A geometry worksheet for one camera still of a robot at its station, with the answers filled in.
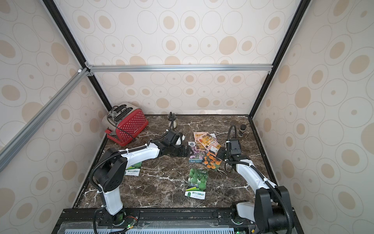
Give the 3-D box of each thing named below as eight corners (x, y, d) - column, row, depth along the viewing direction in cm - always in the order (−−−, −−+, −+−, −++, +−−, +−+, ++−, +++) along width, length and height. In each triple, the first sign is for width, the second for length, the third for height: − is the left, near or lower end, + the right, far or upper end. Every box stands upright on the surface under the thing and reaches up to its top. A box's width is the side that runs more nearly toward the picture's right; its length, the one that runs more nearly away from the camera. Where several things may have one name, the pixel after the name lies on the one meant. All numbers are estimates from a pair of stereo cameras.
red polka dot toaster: (108, 139, 107) (94, 121, 92) (130, 119, 120) (121, 100, 105) (126, 148, 102) (115, 131, 87) (147, 126, 115) (140, 107, 100)
